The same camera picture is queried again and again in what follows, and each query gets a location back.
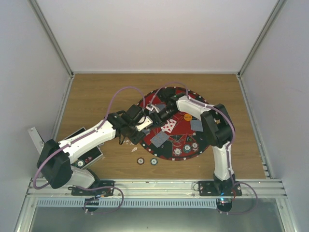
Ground face up hearts card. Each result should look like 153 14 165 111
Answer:
169 119 177 133

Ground orange big blind button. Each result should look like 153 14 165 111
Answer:
183 113 193 121

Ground red black chip stack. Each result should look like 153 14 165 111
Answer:
137 158 144 165

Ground teal blue chip stack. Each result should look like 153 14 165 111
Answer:
150 158 158 165

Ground purple chips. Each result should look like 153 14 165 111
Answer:
173 147 182 157

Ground dealt blue playing card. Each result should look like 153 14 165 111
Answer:
190 119 203 132

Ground teal chips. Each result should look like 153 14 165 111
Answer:
183 144 192 153

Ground red chips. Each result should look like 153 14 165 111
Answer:
192 143 198 151

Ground face up queen card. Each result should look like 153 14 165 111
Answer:
161 123 170 132

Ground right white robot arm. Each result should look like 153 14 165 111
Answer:
148 87 236 196

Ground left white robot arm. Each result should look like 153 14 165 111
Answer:
37 105 153 195

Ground white plastic wrap scraps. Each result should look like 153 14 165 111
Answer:
123 140 138 152

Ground round red black poker mat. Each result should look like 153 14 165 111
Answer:
140 87 210 161

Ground chip stack in case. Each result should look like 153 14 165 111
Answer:
74 159 85 168

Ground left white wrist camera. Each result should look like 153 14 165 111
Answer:
135 116 153 131

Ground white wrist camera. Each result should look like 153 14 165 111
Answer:
135 116 153 131
146 104 160 113

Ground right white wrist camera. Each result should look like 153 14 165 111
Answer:
146 104 160 113

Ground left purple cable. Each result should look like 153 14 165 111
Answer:
32 86 145 189

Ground purple cable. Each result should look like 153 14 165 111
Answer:
32 86 145 189
146 82 258 216

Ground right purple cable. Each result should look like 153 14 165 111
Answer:
146 82 258 216

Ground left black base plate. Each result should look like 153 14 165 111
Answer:
68 180 115 197

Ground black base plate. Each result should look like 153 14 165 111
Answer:
68 180 115 197
192 181 242 197

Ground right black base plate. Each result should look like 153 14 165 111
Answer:
192 181 242 197

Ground slotted grey cable duct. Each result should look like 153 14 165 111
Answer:
37 198 217 209

